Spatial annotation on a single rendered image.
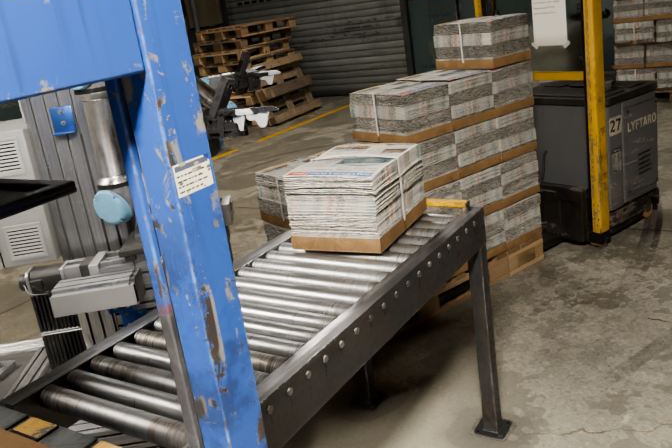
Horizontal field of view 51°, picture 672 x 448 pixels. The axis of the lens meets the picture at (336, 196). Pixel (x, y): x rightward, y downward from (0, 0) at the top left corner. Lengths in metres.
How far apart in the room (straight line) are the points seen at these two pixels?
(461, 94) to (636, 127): 1.27
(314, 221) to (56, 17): 1.35
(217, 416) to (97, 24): 0.52
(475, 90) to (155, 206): 2.59
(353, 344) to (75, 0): 1.06
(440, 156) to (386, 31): 7.28
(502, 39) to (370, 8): 7.11
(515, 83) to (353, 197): 1.79
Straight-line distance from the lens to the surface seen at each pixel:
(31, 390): 1.66
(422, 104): 3.11
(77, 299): 2.36
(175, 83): 0.86
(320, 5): 10.94
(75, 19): 0.78
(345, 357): 1.59
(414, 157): 2.16
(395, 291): 1.75
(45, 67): 0.75
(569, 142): 4.12
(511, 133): 3.57
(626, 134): 4.13
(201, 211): 0.89
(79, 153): 2.54
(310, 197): 1.98
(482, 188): 3.45
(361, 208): 1.92
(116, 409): 1.48
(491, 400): 2.51
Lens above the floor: 1.50
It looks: 16 degrees down
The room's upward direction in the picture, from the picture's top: 8 degrees counter-clockwise
